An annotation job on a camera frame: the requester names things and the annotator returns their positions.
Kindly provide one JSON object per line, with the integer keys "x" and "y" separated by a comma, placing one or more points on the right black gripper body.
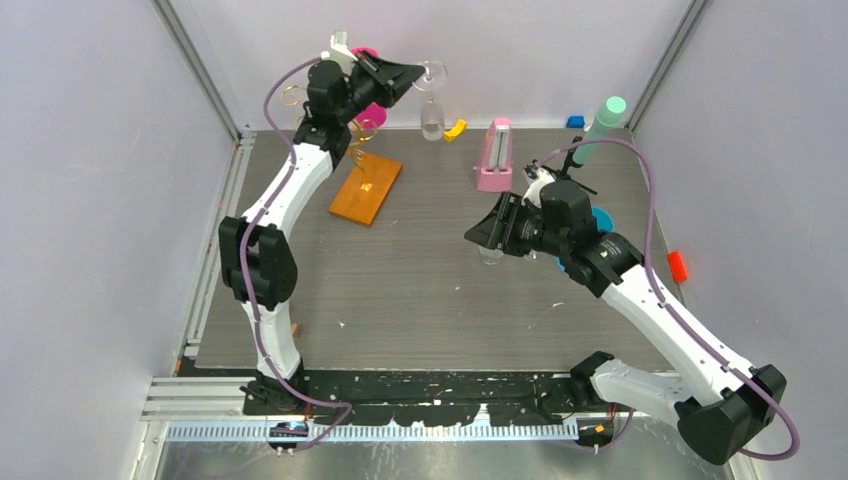
{"x": 526, "y": 228}

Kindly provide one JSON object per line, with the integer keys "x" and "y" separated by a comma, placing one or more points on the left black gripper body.
{"x": 369, "y": 89}

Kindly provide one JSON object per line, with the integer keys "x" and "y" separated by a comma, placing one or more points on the pink wine glass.
{"x": 374, "y": 116}

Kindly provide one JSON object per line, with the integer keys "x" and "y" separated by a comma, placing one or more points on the clear wine glass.
{"x": 432, "y": 118}

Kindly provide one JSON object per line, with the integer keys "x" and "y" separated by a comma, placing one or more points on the blue wine glass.
{"x": 599, "y": 222}

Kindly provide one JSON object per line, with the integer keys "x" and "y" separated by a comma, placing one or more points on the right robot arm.
{"x": 718, "y": 402}

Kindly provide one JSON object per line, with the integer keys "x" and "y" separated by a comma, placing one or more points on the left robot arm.
{"x": 257, "y": 262}

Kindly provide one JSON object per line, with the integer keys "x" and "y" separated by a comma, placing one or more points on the orange wooden rack base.
{"x": 366, "y": 189}

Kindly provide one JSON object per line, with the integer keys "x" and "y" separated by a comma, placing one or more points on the yellow block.
{"x": 453, "y": 133}

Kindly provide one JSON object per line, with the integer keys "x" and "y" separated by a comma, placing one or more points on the black tripod mic stand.
{"x": 563, "y": 172}

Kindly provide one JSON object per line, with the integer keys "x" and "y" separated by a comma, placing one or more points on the blue block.
{"x": 575, "y": 122}

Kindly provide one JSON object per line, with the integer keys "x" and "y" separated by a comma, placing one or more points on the red block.
{"x": 677, "y": 267}

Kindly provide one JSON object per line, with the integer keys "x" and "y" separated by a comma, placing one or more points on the gold wire glass rack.
{"x": 313, "y": 154}

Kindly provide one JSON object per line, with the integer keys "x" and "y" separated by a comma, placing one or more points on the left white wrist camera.
{"x": 339, "y": 52}

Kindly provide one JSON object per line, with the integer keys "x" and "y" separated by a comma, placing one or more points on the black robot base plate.
{"x": 430, "y": 398}

